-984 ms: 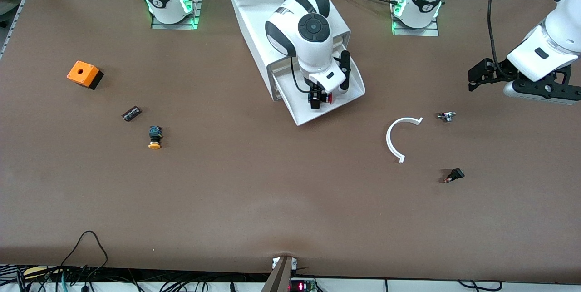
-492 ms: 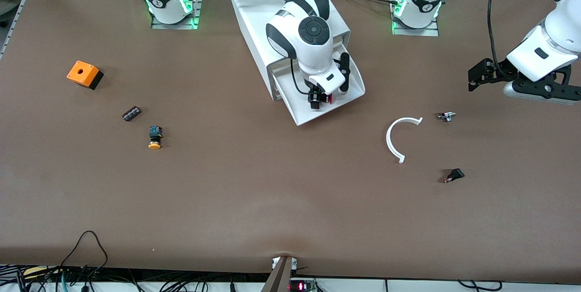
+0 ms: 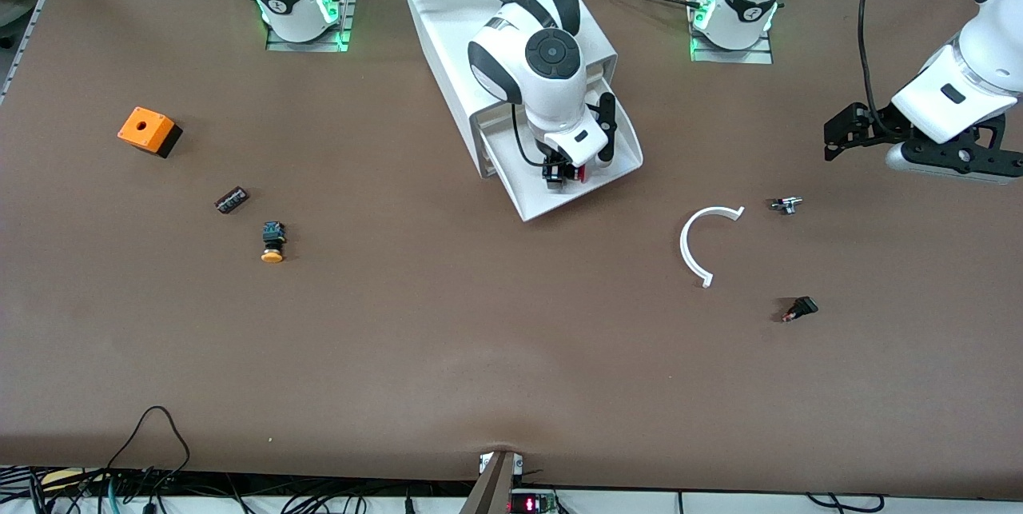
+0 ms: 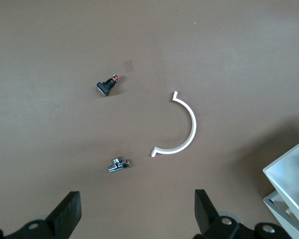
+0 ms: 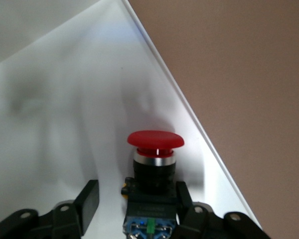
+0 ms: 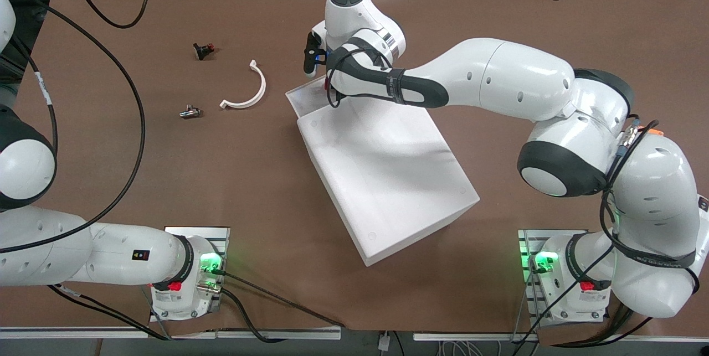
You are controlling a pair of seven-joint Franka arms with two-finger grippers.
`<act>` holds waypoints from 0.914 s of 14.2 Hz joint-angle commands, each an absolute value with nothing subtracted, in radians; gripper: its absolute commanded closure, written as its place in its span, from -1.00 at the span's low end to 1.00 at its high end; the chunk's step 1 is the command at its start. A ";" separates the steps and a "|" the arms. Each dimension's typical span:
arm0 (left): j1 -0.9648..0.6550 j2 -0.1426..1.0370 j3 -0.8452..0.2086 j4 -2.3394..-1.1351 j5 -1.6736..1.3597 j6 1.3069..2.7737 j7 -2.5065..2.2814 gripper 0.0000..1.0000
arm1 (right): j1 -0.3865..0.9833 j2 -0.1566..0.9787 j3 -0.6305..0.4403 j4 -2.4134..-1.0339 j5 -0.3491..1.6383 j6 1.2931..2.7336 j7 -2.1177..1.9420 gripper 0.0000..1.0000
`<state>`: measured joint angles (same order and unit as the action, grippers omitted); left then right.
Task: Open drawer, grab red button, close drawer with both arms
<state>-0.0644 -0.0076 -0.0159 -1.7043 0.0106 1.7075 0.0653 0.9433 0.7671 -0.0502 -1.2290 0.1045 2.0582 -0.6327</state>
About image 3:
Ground black looped cable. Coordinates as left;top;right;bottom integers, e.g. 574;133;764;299
104;405;193;491

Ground white curved plastic bracket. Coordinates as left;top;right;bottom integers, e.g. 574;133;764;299
679;205;746;289

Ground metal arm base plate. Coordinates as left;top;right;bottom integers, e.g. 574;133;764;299
689;0;774;65
265;0;354;53

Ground yellow mushroom push button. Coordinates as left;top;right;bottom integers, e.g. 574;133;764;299
261;221;287;264

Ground tangled black cables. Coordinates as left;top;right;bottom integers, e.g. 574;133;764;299
0;462;480;514

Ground brown camera pole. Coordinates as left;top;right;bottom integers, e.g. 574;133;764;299
460;450;516;514

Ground orange box with black base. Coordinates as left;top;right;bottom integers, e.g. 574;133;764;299
117;106;184;159

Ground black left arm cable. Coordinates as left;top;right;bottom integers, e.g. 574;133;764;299
858;0;890;135

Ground small metal pole bracket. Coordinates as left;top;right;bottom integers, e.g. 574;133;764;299
478;452;524;476

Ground device with red display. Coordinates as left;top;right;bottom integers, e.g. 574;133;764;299
509;488;560;514

